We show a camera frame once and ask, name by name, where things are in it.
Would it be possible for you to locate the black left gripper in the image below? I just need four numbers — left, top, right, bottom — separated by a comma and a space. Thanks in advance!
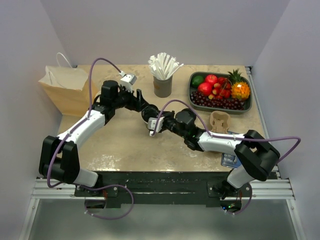
112, 84, 149, 112

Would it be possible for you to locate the black coffee cup lid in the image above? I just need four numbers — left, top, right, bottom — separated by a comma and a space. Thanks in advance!
141, 104, 160, 125

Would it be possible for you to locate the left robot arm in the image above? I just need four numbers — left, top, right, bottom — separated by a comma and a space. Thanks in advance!
39, 80, 149, 196

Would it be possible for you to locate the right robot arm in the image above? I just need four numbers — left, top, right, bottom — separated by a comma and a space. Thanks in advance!
158, 109, 280, 197

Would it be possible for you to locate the blue razor blister pack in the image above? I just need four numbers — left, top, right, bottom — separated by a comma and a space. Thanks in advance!
220, 150, 242, 169

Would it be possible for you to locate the grey straw holder cup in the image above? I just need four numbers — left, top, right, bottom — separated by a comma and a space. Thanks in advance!
153, 76, 173, 98

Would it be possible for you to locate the brown pulp cup carrier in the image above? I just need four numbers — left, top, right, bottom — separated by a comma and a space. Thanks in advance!
209, 110, 231, 134

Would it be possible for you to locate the red apple front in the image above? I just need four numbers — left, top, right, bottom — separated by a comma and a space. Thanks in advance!
197, 82, 213, 96

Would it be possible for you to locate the white wrapped straws bundle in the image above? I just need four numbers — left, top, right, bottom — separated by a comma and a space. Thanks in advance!
148, 52, 184, 81

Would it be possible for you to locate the green lime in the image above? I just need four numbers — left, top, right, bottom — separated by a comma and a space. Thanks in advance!
191, 75, 205, 88

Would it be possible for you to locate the dark purple grape bunch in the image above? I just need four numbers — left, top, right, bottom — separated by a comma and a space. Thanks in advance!
189, 90, 246, 111

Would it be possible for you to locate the red apple with stem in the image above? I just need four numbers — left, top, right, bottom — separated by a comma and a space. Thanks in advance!
204, 74, 218, 85

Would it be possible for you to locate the small orange pineapple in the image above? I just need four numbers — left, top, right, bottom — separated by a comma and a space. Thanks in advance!
228, 69, 251, 101

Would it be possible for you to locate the grey fruit tray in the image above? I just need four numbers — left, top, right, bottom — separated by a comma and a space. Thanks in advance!
188, 71, 252, 115

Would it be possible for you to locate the brown paper bag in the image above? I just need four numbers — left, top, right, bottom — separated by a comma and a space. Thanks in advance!
38, 65, 99, 117

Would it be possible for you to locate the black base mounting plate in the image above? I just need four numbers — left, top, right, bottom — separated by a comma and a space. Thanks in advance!
74, 171, 253, 212

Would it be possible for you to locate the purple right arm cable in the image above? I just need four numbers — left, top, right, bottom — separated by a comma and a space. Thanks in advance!
149, 99, 301, 216

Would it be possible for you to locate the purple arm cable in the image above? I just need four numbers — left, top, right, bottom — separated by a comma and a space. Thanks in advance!
46, 57, 134, 220
149, 99, 301, 216

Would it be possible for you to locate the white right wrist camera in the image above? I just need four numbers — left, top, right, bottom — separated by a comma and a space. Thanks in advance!
147, 117, 164, 137

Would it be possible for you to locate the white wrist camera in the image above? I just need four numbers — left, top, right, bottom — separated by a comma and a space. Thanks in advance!
147, 117, 164, 137
119, 71, 137, 93

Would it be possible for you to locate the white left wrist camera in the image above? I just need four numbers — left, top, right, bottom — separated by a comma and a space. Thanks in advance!
119, 71, 137, 93

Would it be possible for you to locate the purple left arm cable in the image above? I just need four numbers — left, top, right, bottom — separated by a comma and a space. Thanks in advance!
46, 57, 134, 220

